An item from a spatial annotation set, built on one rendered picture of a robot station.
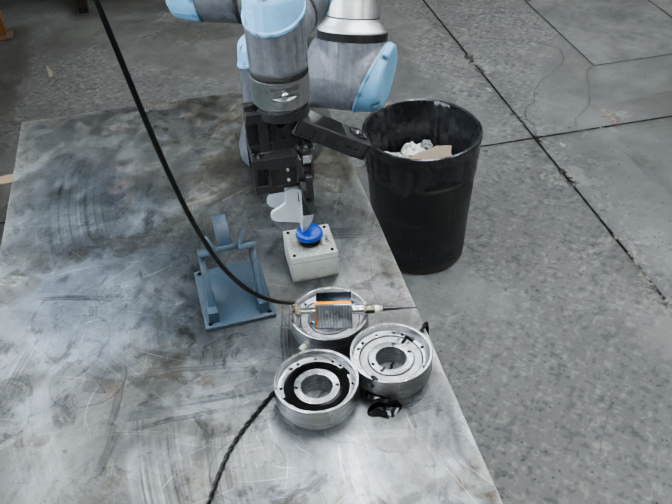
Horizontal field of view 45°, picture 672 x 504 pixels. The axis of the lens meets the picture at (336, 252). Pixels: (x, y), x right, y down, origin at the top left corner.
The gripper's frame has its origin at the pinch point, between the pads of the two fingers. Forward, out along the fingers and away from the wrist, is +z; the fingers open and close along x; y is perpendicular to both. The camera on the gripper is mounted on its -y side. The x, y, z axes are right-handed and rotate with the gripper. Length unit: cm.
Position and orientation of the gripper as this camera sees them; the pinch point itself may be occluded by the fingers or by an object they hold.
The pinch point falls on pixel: (307, 222)
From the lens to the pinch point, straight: 117.2
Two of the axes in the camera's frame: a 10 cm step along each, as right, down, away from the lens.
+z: 0.4, 7.8, 6.3
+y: -9.8, 1.7, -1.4
